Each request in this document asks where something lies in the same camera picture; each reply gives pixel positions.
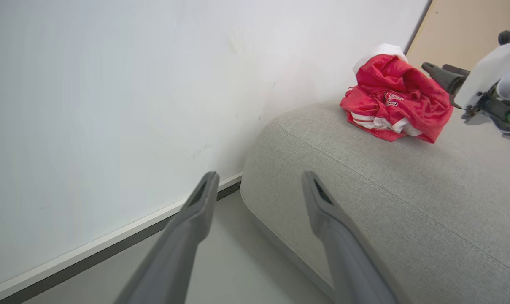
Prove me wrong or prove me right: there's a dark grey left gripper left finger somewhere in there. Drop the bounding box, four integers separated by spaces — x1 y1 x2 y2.
113 171 220 304

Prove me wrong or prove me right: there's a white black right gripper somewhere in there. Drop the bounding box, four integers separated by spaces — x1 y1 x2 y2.
421 38 510 147

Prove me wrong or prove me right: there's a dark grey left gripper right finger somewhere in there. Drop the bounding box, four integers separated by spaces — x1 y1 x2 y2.
301 170 401 304

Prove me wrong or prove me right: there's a red white sports jersey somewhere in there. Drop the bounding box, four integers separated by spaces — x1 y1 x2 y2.
340 54 454 144

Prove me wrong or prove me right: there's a white clothing piece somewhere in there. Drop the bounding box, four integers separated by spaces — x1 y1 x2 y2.
352 43 408 76

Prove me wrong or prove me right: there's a beige wooden panel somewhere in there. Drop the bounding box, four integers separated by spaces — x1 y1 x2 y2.
406 0 510 73

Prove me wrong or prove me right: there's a light grey fabric sofa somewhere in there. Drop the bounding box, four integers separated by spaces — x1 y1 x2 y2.
240 99 510 304

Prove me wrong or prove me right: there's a white black wall baseboard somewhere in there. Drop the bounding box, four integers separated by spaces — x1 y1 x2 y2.
0 172 243 304

